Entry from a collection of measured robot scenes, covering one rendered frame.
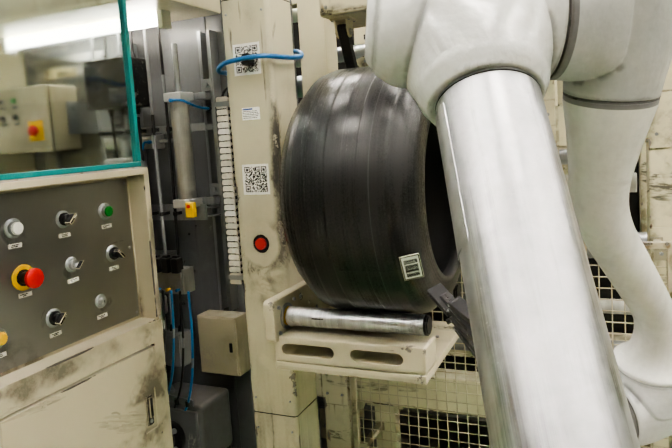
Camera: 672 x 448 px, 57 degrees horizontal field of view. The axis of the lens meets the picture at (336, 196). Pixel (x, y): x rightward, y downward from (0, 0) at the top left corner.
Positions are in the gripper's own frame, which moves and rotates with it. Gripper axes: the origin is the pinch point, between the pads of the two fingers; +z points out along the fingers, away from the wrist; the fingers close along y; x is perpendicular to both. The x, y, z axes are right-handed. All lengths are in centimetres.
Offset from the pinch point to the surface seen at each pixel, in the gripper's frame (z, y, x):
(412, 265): 10.5, -1.3, -0.5
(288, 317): 32.4, 15.5, -25.2
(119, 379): 37, 14, -65
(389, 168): 17.3, -19.7, 2.4
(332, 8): 81, -33, 21
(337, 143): 27.2, -23.7, -3.3
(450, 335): 22.9, 36.3, 9.0
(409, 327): 12.7, 15.9, -3.8
